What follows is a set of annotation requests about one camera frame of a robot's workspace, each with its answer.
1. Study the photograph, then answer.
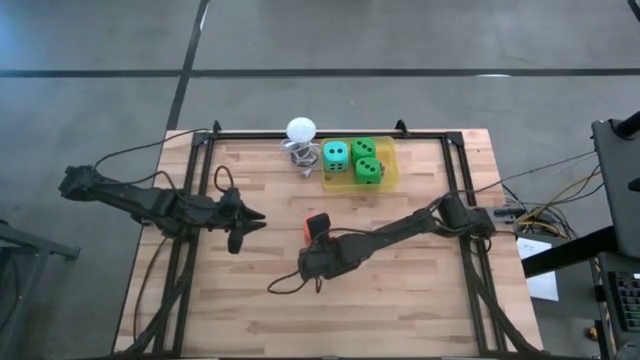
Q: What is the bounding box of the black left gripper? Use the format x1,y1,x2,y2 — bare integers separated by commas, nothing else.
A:
214,188,268,255

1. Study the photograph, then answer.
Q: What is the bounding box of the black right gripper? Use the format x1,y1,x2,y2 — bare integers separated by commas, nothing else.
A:
297,213,352,282

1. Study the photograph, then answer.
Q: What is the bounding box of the large orange foam die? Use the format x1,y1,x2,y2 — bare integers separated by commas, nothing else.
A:
302,212,332,247

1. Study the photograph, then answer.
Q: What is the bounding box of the large green foam die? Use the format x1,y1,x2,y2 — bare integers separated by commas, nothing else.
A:
350,137,378,164
354,157,384,185

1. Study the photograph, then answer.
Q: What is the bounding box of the large teal foam die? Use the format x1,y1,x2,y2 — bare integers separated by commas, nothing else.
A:
322,140,350,174

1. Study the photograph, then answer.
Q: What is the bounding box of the yellow translucent plastic bin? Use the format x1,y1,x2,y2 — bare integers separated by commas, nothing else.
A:
321,135,401,194

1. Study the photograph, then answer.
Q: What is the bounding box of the white mushroom-shaped lamp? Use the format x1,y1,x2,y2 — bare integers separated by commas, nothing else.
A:
285,116,318,151

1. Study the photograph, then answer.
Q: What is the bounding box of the white paper sheet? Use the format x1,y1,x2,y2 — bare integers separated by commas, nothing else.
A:
516,237,560,303

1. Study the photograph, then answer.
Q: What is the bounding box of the grey metal stand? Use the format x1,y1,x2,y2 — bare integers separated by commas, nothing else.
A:
0,218,81,351

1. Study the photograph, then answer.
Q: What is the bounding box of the black stand crossbar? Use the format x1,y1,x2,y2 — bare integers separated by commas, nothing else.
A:
522,225,617,279

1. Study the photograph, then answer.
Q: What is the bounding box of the dark grey equipment panel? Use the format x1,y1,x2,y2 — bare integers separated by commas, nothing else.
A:
592,110,640,259

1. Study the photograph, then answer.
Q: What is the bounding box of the keyboard with teal keys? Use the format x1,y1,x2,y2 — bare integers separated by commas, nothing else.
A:
613,272,640,334

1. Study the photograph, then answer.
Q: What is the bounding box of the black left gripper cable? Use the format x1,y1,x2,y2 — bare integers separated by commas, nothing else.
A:
213,164,237,195

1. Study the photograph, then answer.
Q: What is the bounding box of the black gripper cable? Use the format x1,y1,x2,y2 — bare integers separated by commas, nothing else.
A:
213,164,237,195
266,269,324,296

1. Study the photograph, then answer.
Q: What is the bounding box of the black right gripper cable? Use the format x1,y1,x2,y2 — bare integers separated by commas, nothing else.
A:
266,269,324,296

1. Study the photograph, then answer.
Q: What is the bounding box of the white coiled lamp cable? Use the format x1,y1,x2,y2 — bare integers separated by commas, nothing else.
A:
279,138,322,179

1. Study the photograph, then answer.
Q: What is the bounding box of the black aluminium table frame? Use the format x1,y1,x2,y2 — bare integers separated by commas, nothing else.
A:
112,119,544,359

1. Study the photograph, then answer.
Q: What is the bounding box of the long black left arm cable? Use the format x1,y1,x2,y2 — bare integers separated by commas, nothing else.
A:
93,129,201,171

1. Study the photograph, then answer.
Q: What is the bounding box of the yellow and black wire bundle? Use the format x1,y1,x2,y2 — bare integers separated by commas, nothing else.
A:
499,149,606,239

